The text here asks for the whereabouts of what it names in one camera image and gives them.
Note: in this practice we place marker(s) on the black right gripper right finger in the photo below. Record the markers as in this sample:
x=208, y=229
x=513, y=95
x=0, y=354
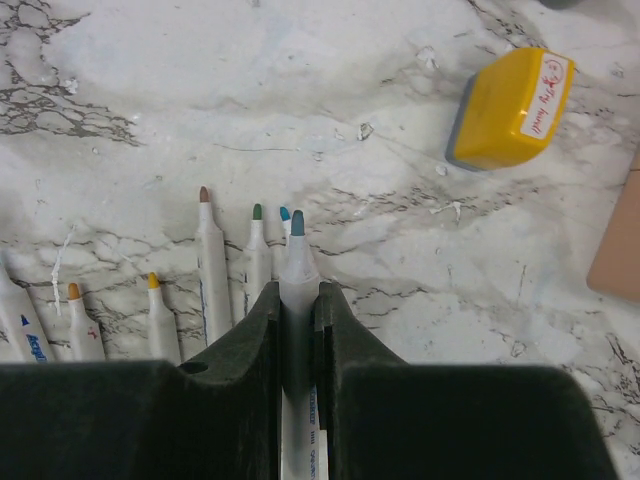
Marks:
x=388, y=419

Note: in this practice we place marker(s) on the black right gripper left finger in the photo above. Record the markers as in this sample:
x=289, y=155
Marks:
x=216, y=416

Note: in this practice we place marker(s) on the peach capped marker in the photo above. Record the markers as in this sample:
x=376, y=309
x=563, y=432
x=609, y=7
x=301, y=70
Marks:
x=162, y=331

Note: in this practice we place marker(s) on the grey capped marker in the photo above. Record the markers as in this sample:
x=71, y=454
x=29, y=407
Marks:
x=299, y=289

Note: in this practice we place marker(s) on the brown capped marker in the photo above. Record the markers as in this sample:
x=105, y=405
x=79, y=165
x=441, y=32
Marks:
x=214, y=289

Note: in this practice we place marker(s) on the yellow capped marker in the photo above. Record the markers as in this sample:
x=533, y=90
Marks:
x=85, y=336

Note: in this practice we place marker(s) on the green capped marker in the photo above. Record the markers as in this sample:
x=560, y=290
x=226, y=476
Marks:
x=258, y=265

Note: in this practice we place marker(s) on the teal capped marker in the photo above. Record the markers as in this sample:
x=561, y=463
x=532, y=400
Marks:
x=21, y=322

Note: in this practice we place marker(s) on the light blue capped marker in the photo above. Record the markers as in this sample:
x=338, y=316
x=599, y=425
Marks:
x=285, y=217

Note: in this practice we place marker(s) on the peach plastic desk organizer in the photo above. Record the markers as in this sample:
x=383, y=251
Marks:
x=615, y=268

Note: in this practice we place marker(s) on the yellow self-inking stamp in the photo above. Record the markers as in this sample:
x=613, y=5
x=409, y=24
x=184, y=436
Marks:
x=510, y=110

